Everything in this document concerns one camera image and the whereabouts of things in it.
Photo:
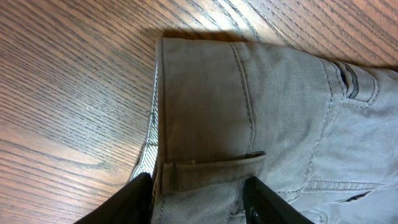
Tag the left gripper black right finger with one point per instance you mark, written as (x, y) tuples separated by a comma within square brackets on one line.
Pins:
[(263, 206)]

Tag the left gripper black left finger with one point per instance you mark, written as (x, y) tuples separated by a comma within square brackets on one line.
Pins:
[(130, 205)]

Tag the grey shorts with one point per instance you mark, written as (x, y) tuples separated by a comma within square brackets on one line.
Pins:
[(322, 134)]

